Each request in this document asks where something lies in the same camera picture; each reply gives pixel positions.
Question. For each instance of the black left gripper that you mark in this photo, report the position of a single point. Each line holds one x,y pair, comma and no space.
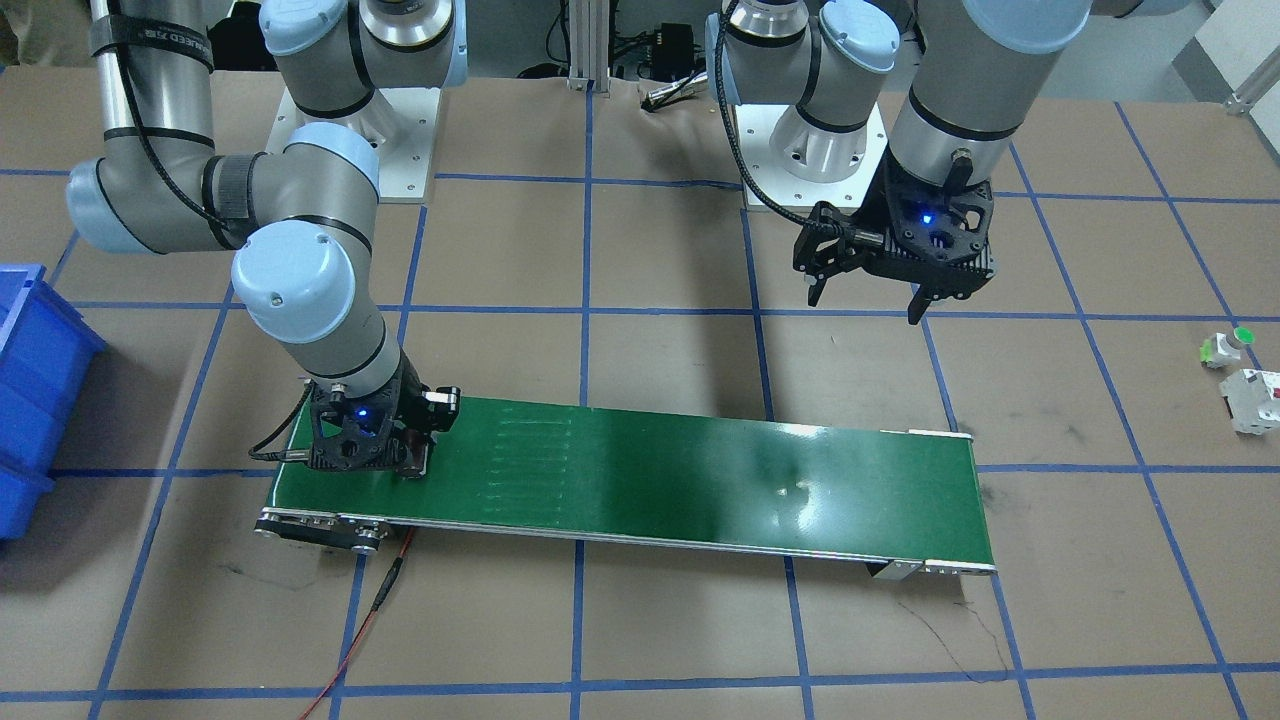
882,215

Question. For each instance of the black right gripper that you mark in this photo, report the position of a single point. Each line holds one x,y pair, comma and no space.
413,413

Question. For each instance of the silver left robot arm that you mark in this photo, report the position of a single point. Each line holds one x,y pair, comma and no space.
982,66

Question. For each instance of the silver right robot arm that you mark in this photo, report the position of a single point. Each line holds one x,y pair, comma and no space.
299,221

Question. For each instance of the green conveyor belt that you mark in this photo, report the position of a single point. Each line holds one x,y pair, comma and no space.
902,501

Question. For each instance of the blue plastic bin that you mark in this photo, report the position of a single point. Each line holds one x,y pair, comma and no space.
45,351

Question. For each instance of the white red circuit breaker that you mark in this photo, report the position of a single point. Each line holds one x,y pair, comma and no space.
1253,400

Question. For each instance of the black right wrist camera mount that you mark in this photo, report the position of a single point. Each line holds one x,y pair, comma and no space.
440,408

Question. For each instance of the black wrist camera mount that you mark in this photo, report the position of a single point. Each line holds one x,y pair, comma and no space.
833,243
440,408

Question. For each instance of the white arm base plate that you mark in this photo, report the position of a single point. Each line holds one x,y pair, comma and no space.
400,125
797,164

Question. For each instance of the green push button switch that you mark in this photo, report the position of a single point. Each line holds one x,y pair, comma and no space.
1225,349

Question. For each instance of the aluminium frame post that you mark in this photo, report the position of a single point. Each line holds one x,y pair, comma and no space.
589,25

